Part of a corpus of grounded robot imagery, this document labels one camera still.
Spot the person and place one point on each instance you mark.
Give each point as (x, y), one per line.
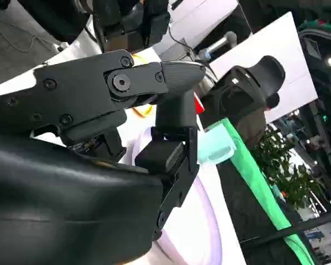
(273, 101)

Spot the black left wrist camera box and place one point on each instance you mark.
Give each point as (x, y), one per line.
(157, 25)

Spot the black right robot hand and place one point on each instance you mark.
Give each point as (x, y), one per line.
(71, 198)

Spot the green leafy plant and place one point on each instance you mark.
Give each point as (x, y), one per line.
(289, 171)

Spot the green cloth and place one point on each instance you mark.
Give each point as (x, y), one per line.
(253, 176)

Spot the white board panel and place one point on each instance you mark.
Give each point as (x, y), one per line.
(286, 49)

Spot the black metal bar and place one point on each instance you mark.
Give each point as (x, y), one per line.
(306, 225)

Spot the black mesh office chair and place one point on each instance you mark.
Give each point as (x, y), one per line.
(237, 94)

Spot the small red object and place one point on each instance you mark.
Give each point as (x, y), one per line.
(199, 106)

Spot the pale green mug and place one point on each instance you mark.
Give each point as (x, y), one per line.
(216, 146)

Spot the black rolling chair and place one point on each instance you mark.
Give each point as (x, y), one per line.
(57, 19)

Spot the black drape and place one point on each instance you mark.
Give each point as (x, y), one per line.
(245, 215)

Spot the white desk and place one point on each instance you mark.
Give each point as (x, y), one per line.
(204, 19)

